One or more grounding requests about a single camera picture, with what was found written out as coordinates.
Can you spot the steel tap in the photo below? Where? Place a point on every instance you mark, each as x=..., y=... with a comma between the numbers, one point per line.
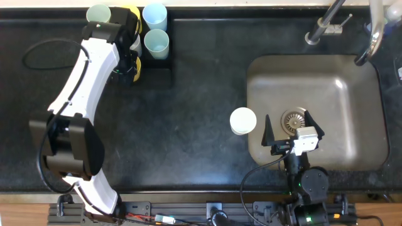
x=377, y=31

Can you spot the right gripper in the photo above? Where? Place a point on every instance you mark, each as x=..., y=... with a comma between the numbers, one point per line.
x=281, y=147

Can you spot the black tray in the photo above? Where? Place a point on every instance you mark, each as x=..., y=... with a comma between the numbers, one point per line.
x=160, y=72

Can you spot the green cup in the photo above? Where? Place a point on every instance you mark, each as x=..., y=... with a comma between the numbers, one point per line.
x=156, y=42
x=98, y=13

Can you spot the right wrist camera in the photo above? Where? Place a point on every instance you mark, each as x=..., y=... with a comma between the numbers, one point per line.
x=306, y=138

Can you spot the steel sink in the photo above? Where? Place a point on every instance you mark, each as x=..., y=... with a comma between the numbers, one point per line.
x=345, y=110

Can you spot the pale pink cup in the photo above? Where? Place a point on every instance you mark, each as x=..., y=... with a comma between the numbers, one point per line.
x=242, y=120

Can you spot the grey cup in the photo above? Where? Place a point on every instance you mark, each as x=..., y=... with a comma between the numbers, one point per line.
x=137, y=47

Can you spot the blue cup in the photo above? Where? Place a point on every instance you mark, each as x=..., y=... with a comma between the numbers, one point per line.
x=154, y=14

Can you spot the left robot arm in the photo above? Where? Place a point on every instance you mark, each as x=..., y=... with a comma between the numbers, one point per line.
x=94, y=72

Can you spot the yellow cup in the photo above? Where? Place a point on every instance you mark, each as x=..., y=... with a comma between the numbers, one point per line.
x=138, y=69
x=137, y=15

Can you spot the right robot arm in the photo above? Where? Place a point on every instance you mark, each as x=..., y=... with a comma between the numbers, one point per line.
x=311, y=182

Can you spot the mounting rail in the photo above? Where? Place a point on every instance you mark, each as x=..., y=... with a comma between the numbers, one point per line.
x=188, y=210

